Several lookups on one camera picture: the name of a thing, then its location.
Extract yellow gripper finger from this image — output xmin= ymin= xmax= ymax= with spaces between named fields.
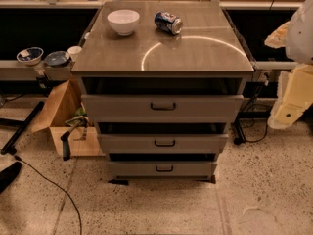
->
xmin=267 ymin=64 xmax=313 ymax=129

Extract grey drawer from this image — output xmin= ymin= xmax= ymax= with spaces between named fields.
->
xmin=98 ymin=134 xmax=228 ymax=154
xmin=82 ymin=95 xmax=243 ymax=123
xmin=109 ymin=162 xmax=217 ymax=178

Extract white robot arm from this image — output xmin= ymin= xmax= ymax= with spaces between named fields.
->
xmin=265 ymin=0 xmax=313 ymax=129

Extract grey drawer cabinet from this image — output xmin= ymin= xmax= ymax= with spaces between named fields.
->
xmin=72 ymin=1 xmax=253 ymax=182

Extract grey bottom drawer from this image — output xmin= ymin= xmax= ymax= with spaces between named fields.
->
xmin=109 ymin=162 xmax=217 ymax=178

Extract grey top drawer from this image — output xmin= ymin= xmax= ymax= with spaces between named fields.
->
xmin=82 ymin=95 xmax=243 ymax=123

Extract blue soda can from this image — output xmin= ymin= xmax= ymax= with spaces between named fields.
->
xmin=155 ymin=11 xmax=183 ymax=35

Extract white paper cup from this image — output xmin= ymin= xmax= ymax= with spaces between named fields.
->
xmin=67 ymin=46 xmax=82 ymax=62

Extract cardboard box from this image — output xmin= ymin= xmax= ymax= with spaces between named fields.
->
xmin=31 ymin=80 xmax=103 ymax=157

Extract black metal bar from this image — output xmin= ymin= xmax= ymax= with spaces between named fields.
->
xmin=0 ymin=101 xmax=44 ymax=155

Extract blue white bowl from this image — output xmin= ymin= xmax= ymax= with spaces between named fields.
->
xmin=17 ymin=47 xmax=44 ymax=66

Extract black cables at right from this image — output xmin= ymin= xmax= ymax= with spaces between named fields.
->
xmin=233 ymin=81 xmax=273 ymax=146

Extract black handled tool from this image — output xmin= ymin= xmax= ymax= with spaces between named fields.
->
xmin=61 ymin=121 xmax=82 ymax=161

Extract black floor cable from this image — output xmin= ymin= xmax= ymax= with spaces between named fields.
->
xmin=14 ymin=155 xmax=83 ymax=235

